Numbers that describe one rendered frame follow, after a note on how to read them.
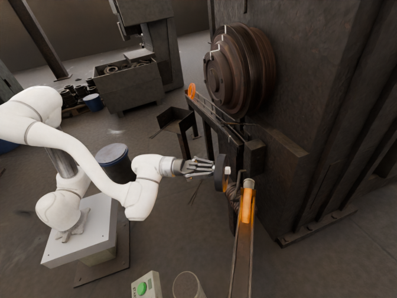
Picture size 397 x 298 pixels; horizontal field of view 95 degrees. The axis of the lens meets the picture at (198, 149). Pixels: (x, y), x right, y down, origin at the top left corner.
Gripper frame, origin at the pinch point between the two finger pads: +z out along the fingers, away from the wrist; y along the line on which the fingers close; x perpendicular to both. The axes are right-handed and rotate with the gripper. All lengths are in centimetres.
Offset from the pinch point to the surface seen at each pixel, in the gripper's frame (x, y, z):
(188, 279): -40, 30, -14
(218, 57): 32, -41, -5
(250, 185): -23.3, -12.2, 10.7
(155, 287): -30, 38, -24
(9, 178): -78, -32, -293
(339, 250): -96, -20, 69
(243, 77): 24.3, -33.4, 6.6
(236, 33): 40, -42, 3
